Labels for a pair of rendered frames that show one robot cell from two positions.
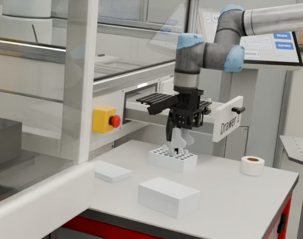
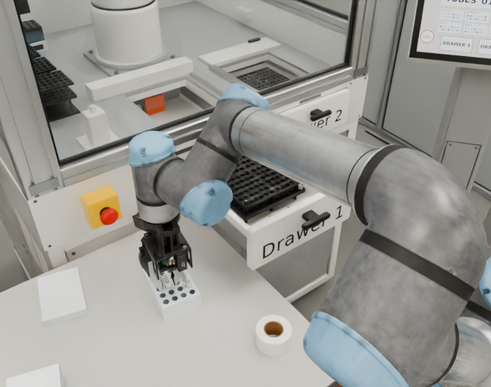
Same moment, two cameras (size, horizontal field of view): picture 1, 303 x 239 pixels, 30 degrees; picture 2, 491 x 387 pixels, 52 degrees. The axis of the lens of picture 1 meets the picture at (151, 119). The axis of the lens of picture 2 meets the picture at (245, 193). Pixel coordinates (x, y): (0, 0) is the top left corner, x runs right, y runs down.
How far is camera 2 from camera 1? 1.31 m
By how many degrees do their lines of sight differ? 37
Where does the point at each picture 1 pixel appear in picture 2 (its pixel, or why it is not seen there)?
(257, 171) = (270, 352)
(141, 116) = not seen: hidden behind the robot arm
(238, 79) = (472, 79)
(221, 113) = (257, 235)
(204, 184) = (160, 364)
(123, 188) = (41, 347)
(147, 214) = not seen: outside the picture
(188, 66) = (140, 193)
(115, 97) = not seen: hidden behind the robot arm
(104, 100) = (109, 178)
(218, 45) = (177, 176)
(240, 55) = (197, 208)
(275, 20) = (267, 156)
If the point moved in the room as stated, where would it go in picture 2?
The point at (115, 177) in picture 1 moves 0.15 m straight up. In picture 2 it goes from (49, 319) to (29, 268)
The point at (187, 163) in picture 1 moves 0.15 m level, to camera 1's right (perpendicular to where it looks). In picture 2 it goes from (171, 309) to (234, 342)
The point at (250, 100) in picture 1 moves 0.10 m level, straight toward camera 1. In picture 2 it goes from (489, 110) to (478, 121)
